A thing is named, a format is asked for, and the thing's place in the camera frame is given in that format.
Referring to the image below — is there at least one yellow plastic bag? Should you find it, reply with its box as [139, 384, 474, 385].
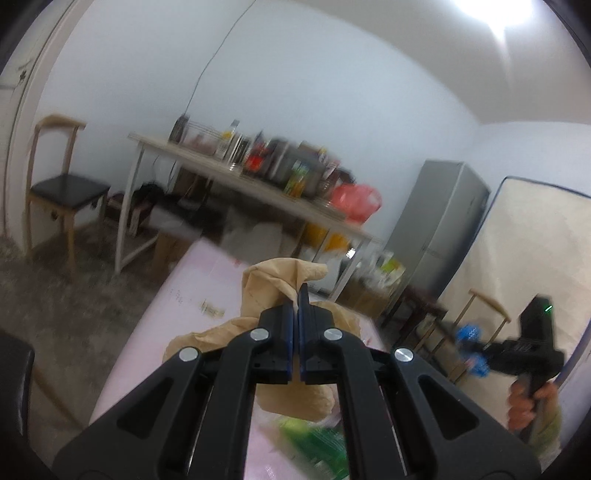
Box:
[300, 222, 352, 256]

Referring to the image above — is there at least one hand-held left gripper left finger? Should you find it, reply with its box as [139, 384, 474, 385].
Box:
[53, 298, 296, 480]

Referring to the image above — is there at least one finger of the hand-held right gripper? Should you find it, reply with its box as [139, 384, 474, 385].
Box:
[464, 345, 492, 377]
[438, 320, 483, 346]

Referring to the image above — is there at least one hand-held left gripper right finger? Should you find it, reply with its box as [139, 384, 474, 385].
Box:
[299, 284, 541, 480]

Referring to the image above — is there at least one grey refrigerator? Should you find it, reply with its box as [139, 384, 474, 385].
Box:
[385, 159, 490, 298]

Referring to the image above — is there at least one green plastic packet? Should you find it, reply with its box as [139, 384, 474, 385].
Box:
[277, 415, 349, 480]

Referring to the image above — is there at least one brown paper bag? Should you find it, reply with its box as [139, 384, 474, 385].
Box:
[161, 258, 365, 423]

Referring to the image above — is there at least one black cloth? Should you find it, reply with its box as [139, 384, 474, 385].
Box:
[133, 181, 186, 209]

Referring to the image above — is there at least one long wooden side table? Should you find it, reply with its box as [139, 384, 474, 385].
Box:
[115, 131, 384, 301]

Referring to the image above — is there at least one brown cardboard box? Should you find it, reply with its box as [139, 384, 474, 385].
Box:
[341, 276, 389, 320]

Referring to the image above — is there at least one person's right hand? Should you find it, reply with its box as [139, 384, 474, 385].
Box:
[508, 381, 561, 432]

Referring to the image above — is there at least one person's right forearm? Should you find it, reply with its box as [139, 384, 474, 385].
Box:
[526, 401, 564, 462]

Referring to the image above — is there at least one thin wall cable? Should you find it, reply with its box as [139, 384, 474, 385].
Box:
[184, 0, 260, 121]

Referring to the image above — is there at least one red plastic bag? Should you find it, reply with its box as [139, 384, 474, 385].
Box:
[330, 184, 383, 224]

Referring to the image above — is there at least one white sack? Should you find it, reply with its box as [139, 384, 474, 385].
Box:
[221, 216, 288, 260]

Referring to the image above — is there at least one dark wooden stool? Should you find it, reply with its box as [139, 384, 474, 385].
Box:
[382, 285, 448, 335]

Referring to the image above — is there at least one beige mattress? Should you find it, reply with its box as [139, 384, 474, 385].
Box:
[438, 175, 591, 384]

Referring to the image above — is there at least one red jar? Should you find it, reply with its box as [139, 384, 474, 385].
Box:
[242, 138, 269, 177]

